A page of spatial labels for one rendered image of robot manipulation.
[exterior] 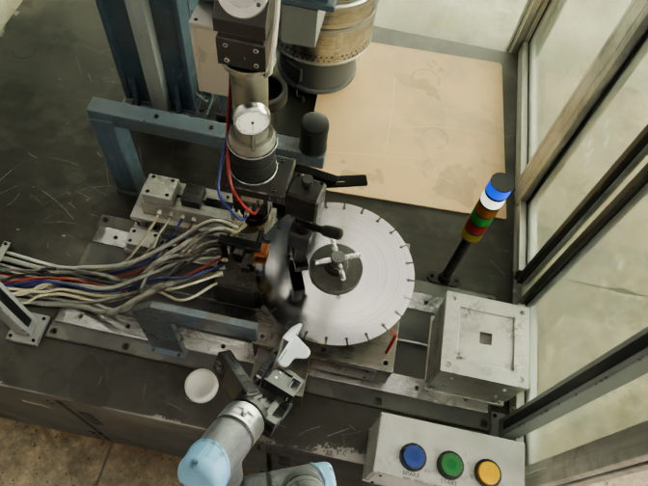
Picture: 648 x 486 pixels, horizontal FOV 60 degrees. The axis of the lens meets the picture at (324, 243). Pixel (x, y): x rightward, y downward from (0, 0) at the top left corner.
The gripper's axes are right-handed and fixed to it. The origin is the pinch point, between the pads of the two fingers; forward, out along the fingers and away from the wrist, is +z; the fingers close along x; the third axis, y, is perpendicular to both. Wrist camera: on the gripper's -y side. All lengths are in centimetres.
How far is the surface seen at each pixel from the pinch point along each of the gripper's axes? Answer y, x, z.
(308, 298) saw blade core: -0.9, 10.3, 4.5
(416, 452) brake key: 31.1, -0.3, -5.6
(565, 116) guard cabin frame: 27, 55, 54
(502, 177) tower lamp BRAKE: 21, 45, 20
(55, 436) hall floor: -61, -96, 16
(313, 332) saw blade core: 3.7, 7.4, -0.2
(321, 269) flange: -1.7, 14.7, 9.4
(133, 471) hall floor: -33, -93, 20
